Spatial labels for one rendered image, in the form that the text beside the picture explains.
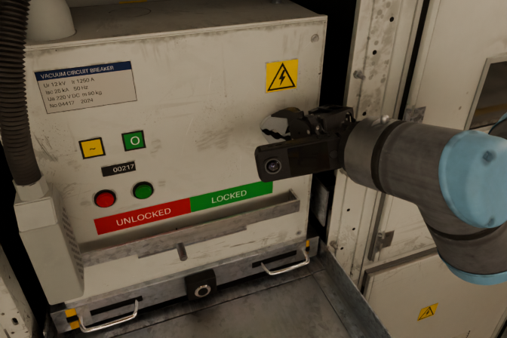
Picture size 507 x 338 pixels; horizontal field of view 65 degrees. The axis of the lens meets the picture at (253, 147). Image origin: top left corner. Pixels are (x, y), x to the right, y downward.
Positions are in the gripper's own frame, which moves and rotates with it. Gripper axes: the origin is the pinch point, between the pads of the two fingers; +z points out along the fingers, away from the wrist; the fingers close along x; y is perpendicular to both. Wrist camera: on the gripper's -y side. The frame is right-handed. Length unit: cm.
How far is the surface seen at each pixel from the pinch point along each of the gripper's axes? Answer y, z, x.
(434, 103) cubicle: 29.2, -12.5, -1.9
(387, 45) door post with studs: 19.1, -10.8, 10.2
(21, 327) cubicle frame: -43, 16, -25
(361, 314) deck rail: 9.6, -9.8, -39.0
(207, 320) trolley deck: -14.2, 7.9, -36.7
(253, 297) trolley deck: -3.8, 6.9, -37.0
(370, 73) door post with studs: 16.9, -9.0, 6.1
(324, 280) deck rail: 11.0, 1.4, -38.1
